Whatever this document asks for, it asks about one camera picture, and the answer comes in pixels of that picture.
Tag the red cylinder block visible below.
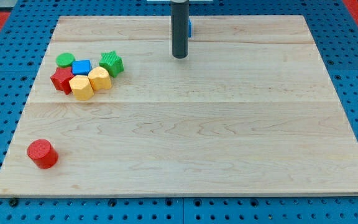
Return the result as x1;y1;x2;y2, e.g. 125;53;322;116
27;139;58;169

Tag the blue cube block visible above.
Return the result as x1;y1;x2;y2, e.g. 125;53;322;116
71;60;92;75

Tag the red star block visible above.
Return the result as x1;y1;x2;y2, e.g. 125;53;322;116
50;67;74;95

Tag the green star block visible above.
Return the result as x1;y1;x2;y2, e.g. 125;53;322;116
99;50;124;78

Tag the green cylinder block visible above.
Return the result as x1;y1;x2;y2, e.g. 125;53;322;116
55;52;75;68

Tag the yellow hexagon block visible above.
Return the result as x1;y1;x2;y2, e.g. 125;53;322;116
69;75;94;101

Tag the wooden board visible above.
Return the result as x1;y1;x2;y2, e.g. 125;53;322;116
0;16;358;198

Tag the blue triangle block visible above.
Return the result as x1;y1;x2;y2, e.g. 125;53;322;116
188;18;192;38

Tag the yellow heart block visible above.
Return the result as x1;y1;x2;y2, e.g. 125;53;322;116
88;67;112;90

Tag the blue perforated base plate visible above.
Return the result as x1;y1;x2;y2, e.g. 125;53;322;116
0;0;358;223

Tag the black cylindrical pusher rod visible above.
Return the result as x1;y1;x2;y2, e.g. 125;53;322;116
170;0;190;59

